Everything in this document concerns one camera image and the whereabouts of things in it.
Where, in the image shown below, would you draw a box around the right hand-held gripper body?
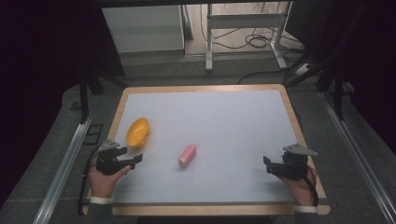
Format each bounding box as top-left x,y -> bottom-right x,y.
280,143 -> 319,181

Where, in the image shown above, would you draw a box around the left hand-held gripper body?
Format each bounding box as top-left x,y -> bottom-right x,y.
95,138 -> 129,176

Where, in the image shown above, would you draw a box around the person's left hand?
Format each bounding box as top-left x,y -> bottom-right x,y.
88,164 -> 133,199

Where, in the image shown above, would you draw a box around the person's right hand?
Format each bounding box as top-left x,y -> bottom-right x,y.
276,165 -> 318,207

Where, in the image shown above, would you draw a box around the orange plastic fruit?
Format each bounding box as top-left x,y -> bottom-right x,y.
125,117 -> 151,148

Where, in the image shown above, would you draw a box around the pink soap bar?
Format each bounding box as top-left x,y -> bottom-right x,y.
177,143 -> 198,170

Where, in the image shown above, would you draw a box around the black metal stand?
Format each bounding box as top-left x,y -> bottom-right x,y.
78,69 -> 105,125

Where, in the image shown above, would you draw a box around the white power strip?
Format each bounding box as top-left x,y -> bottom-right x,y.
293,63 -> 314,77

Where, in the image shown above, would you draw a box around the black curtain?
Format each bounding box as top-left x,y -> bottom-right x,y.
0,0 -> 125,209
285,0 -> 396,153

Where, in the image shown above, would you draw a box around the white cabinet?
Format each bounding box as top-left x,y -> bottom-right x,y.
101,4 -> 186,54

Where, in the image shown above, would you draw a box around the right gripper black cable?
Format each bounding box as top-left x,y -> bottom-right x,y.
305,165 -> 319,208

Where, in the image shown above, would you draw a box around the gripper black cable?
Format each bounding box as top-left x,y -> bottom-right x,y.
77,145 -> 101,217
305,165 -> 319,208

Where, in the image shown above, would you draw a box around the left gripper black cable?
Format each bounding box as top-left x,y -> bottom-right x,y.
77,145 -> 101,217

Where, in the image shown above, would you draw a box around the aluminium rail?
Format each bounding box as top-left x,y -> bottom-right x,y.
319,91 -> 396,224
32,113 -> 95,224

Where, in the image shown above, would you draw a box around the black floor cables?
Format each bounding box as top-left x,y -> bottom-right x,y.
199,2 -> 307,54

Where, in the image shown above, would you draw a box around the white desk frame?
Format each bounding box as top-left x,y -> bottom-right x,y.
205,1 -> 294,73

